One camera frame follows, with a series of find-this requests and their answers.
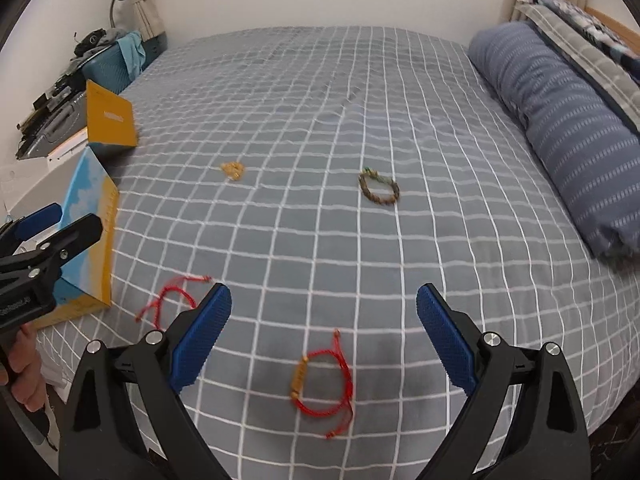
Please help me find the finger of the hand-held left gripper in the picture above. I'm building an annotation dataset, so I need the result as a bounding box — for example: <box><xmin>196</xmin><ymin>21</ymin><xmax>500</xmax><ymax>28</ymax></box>
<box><xmin>0</xmin><ymin>202</ymin><xmax>63</xmax><ymax>256</ymax></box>
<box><xmin>0</xmin><ymin>213</ymin><xmax>103</xmax><ymax>278</ymax></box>

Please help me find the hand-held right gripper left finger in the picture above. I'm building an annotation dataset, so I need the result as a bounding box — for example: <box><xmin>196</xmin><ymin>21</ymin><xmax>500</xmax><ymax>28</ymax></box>
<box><xmin>59</xmin><ymin>282</ymin><xmax>233</xmax><ymax>480</ymax></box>

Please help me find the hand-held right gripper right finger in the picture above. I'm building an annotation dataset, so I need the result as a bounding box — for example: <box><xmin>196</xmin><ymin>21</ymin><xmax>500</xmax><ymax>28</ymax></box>
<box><xmin>416</xmin><ymin>282</ymin><xmax>592</xmax><ymax>480</ymax></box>

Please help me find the blue and yellow cardboard box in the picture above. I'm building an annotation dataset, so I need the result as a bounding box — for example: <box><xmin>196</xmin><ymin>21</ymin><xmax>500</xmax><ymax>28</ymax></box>
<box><xmin>35</xmin><ymin>80</ymin><xmax>138</xmax><ymax>331</ymax></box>

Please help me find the red cord bracelet wooden bead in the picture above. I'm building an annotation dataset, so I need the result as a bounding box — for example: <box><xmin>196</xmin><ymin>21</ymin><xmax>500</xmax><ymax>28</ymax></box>
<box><xmin>289</xmin><ymin>329</ymin><xmax>356</xmax><ymax>440</ymax></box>
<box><xmin>135</xmin><ymin>275</ymin><xmax>213</xmax><ymax>323</ymax></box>

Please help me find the person's left hand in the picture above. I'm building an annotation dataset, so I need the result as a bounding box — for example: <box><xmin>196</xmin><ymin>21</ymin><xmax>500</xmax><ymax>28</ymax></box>
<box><xmin>0</xmin><ymin>322</ymin><xmax>48</xmax><ymax>411</ymax></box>

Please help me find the grey storage case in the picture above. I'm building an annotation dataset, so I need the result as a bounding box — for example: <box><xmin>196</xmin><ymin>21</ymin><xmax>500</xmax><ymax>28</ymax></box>
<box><xmin>17</xmin><ymin>85</ymin><xmax>91</xmax><ymax>160</ymax></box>

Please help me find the teal suitcase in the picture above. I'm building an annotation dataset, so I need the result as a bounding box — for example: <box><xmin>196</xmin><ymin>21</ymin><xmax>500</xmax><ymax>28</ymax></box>
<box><xmin>80</xmin><ymin>31</ymin><xmax>148</xmax><ymax>96</ymax></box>

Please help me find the black bag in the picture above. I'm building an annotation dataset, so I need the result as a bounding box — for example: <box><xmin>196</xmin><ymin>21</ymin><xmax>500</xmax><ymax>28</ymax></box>
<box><xmin>75</xmin><ymin>29</ymin><xmax>126</xmax><ymax>57</ymax></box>

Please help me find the rolled blue striped quilt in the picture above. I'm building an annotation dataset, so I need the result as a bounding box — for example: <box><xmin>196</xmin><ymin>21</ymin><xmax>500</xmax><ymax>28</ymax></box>
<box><xmin>467</xmin><ymin>21</ymin><xmax>640</xmax><ymax>261</ymax></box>

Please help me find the grey checked bedsheet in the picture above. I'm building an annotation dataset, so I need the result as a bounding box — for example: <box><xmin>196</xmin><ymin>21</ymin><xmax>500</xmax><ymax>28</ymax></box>
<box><xmin>37</xmin><ymin>25</ymin><xmax>640</xmax><ymax>480</ymax></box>

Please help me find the grey plaid pillow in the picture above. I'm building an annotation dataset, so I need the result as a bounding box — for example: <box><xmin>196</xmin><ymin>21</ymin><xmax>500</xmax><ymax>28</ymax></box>
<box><xmin>515</xmin><ymin>2</ymin><xmax>640</xmax><ymax>136</ymax></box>

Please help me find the navy patterned pillow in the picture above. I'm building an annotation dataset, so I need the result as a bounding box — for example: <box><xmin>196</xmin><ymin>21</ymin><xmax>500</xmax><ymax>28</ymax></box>
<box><xmin>520</xmin><ymin>0</ymin><xmax>640</xmax><ymax>81</ymax></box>

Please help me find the wooden headboard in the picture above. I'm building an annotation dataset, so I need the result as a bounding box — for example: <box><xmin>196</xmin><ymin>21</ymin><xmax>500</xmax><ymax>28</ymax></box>
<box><xmin>585</xmin><ymin>6</ymin><xmax>640</xmax><ymax>58</ymax></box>

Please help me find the brown bead bracelet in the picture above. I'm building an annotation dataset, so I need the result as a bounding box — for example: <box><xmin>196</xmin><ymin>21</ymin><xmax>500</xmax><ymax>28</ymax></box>
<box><xmin>358</xmin><ymin>169</ymin><xmax>401</xmax><ymax>206</ymax></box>

